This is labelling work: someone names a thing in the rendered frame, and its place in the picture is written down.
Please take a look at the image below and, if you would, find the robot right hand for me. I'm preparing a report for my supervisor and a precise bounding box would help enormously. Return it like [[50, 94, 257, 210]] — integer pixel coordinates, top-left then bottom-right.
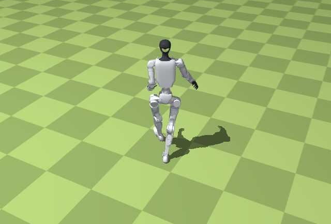
[[192, 81, 198, 89]]

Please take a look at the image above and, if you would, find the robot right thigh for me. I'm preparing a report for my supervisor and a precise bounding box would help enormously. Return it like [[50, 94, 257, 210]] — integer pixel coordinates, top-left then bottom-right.
[[166, 96, 181, 134]]

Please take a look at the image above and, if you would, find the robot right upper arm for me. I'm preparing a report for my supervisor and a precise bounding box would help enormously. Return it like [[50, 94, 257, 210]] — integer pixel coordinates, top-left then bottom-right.
[[175, 58, 188, 78]]

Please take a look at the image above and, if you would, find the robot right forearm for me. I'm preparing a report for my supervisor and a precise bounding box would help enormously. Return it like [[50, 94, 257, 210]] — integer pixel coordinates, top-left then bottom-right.
[[185, 71, 195, 84]]

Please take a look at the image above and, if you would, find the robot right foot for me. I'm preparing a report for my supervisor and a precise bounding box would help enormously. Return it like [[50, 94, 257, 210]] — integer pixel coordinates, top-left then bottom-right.
[[162, 152, 169, 162]]

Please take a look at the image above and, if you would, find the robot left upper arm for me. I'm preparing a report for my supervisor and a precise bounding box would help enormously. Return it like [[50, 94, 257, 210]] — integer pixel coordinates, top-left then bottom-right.
[[147, 59, 156, 85]]

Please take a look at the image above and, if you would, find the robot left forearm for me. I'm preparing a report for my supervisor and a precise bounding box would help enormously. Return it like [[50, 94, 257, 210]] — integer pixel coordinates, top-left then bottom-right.
[[147, 80, 155, 91]]

